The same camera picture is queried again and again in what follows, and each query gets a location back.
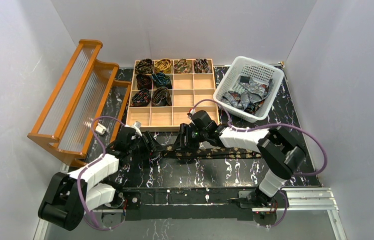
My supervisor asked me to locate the grey patterned ties pile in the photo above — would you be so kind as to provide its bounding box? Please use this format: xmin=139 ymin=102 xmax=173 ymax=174
xmin=221 ymin=75 xmax=273 ymax=115

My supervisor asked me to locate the orange wooden rack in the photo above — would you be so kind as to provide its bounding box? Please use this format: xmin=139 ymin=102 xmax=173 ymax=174
xmin=28 ymin=39 xmax=132 ymax=168

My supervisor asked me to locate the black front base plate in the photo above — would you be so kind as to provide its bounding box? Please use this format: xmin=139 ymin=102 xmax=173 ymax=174
xmin=123 ymin=187 xmax=253 ymax=221

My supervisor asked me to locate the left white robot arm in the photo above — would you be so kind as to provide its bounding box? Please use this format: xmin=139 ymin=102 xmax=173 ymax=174
xmin=38 ymin=126 xmax=165 ymax=231

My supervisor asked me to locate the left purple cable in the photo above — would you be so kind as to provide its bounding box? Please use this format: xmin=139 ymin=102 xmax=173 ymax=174
xmin=76 ymin=115 xmax=128 ymax=232

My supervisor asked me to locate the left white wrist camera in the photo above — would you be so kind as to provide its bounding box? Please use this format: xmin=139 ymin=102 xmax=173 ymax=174
xmin=130 ymin=121 xmax=142 ymax=136

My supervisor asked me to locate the small white connector plug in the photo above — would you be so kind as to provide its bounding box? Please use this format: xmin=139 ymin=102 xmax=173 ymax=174
xmin=95 ymin=123 xmax=107 ymax=135

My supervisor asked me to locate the rolled navy red tie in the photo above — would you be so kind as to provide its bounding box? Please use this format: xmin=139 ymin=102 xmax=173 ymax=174
xmin=130 ymin=88 xmax=151 ymax=107

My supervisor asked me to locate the rolled black grey tie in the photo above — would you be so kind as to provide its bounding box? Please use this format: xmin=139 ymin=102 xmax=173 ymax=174
xmin=151 ymin=86 xmax=172 ymax=107

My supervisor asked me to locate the rolled dark striped tie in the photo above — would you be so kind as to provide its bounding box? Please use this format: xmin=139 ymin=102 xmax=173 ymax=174
xmin=193 ymin=58 xmax=211 ymax=74

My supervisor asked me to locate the black gold floral tie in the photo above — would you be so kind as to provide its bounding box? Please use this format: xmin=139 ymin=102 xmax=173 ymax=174
xmin=161 ymin=145 xmax=262 ymax=164

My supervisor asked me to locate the aluminium frame rail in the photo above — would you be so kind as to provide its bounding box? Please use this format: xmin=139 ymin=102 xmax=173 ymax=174
xmin=35 ymin=160 xmax=346 ymax=240

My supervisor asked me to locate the rolled black gold tie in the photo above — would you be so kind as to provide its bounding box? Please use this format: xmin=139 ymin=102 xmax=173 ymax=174
xmin=135 ymin=58 xmax=154 ymax=75

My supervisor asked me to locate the rolled teal patterned tie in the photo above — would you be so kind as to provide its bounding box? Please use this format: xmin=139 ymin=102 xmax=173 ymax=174
xmin=151 ymin=72 xmax=172 ymax=89

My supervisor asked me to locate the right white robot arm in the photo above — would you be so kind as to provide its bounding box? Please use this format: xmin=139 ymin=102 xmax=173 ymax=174
xmin=174 ymin=110 xmax=306 ymax=207

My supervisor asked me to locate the rolled olive patterned tie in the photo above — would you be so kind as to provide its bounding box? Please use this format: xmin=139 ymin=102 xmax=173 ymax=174
xmin=173 ymin=58 xmax=192 ymax=74

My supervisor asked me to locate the white plastic basket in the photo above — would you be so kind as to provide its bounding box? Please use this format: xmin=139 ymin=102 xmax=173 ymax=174
xmin=213 ymin=56 xmax=284 ymax=123

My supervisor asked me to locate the rolled dark red tie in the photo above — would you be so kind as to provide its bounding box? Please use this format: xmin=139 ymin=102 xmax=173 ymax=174
xmin=136 ymin=73 xmax=152 ymax=90

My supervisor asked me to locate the rolled yellow tie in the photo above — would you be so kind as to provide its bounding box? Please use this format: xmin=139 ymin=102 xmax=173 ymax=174
xmin=154 ymin=58 xmax=172 ymax=74

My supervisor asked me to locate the wooden grid organizer tray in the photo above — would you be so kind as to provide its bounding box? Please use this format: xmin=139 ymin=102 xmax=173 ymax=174
xmin=126 ymin=58 xmax=220 ymax=132

